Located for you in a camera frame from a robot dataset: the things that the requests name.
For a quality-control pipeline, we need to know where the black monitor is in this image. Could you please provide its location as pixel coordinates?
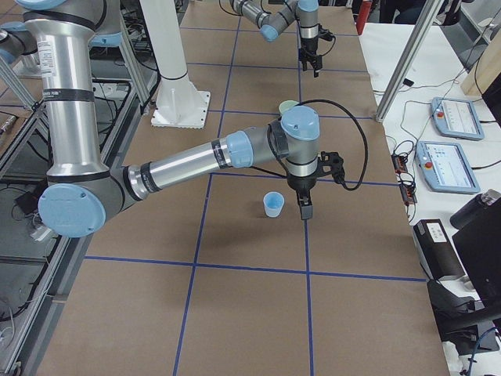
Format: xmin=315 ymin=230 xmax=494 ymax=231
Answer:
xmin=452 ymin=185 xmax=500 ymax=304

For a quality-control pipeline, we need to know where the brown paper table cover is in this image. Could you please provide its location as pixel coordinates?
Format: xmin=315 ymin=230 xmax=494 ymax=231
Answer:
xmin=38 ymin=2 xmax=448 ymax=375

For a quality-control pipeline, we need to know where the light blue plastic cup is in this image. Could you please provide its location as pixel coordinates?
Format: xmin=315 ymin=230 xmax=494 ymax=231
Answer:
xmin=263 ymin=191 xmax=285 ymax=218

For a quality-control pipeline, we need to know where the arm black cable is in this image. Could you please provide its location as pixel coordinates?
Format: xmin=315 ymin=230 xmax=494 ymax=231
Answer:
xmin=250 ymin=98 xmax=369 ymax=192

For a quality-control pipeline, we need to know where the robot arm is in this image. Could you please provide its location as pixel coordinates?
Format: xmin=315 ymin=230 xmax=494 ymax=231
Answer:
xmin=229 ymin=1 xmax=333 ymax=78
xmin=23 ymin=1 xmax=320 ymax=238

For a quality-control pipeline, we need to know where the far blue teach pendant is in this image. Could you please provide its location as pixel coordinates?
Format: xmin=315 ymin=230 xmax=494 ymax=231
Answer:
xmin=431 ymin=97 xmax=485 ymax=141

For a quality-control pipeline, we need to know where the near blue teach pendant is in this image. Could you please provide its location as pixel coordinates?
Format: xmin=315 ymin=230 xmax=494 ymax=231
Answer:
xmin=415 ymin=141 xmax=480 ymax=194

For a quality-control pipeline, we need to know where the blue teach pendant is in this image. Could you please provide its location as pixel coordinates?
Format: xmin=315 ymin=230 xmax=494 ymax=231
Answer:
xmin=431 ymin=97 xmax=485 ymax=141
xmin=415 ymin=141 xmax=480 ymax=194

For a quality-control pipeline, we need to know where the pale green ceramic bowl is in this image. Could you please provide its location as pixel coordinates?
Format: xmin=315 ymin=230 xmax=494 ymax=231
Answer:
xmin=278 ymin=99 xmax=299 ymax=115

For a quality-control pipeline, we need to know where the red cylinder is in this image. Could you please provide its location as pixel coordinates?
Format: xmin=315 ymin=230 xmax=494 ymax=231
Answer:
xmin=355 ymin=0 xmax=372 ymax=36

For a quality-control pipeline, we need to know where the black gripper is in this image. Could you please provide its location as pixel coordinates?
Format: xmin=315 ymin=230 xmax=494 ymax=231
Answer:
xmin=287 ymin=175 xmax=317 ymax=220
xmin=299 ymin=38 xmax=323 ymax=77

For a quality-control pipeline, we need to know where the white central pedestal column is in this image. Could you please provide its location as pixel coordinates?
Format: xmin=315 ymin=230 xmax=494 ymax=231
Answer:
xmin=140 ymin=0 xmax=211 ymax=128

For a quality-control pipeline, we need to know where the black power adapter box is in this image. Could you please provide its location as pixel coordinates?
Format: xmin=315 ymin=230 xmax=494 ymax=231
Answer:
xmin=413 ymin=219 xmax=465 ymax=281

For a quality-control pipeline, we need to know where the black water bottle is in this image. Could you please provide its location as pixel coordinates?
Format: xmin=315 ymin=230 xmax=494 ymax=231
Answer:
xmin=449 ymin=189 xmax=500 ymax=230

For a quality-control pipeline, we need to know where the aluminium frame post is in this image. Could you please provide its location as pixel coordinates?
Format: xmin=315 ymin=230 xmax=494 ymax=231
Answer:
xmin=375 ymin=0 xmax=443 ymax=123

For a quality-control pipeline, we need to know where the small black square device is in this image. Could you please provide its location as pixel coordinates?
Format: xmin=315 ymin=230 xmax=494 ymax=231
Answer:
xmin=403 ymin=78 xmax=414 ymax=87

